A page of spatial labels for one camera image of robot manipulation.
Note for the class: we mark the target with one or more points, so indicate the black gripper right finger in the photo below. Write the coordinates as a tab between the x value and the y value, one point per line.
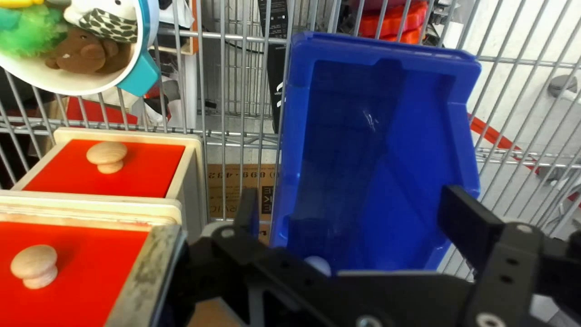
484	243

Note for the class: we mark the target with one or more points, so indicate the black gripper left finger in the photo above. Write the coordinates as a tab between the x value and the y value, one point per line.
250	212

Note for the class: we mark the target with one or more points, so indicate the blue plastic bin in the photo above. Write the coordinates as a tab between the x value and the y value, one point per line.
388	157

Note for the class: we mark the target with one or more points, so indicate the black remote control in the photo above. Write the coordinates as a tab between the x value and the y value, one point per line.
275	74

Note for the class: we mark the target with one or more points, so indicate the brown plush toy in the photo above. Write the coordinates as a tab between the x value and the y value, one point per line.
85	55

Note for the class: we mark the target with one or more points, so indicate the rainbow stacking toy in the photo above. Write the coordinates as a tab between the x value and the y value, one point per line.
393	21

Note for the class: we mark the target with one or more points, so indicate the white striped plush toy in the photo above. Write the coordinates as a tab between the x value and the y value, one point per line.
103	21

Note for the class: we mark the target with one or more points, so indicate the green plush toy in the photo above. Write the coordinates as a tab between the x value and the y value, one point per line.
28	34

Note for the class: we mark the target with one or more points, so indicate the yellow toy screwdriver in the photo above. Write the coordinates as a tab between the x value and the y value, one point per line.
19	3

